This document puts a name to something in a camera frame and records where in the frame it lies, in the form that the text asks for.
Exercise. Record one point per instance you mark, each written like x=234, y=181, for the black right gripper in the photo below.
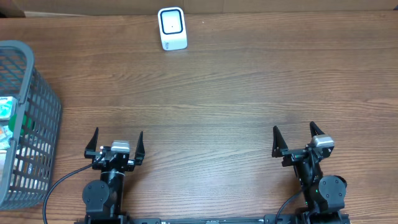
x=281, y=149

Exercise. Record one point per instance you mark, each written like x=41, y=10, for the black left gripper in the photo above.
x=89, y=150

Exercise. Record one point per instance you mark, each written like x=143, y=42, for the green Kleenex tissue pack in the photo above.
x=8, y=105

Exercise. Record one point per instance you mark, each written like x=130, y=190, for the brown white snack pouch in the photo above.
x=27, y=169

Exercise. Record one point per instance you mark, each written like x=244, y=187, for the green lid jar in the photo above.
x=25, y=122

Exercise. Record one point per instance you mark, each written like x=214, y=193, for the orange tissue pack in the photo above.
x=5, y=137

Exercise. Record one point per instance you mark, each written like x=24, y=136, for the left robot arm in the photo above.
x=104, y=197

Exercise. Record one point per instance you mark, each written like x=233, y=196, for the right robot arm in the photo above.
x=324, y=194

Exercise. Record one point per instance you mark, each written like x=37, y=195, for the white barcode scanner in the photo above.
x=172, y=28

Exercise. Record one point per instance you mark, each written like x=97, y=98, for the grey plastic mesh basket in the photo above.
x=35, y=99

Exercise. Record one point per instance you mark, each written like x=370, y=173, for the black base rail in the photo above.
x=266, y=219

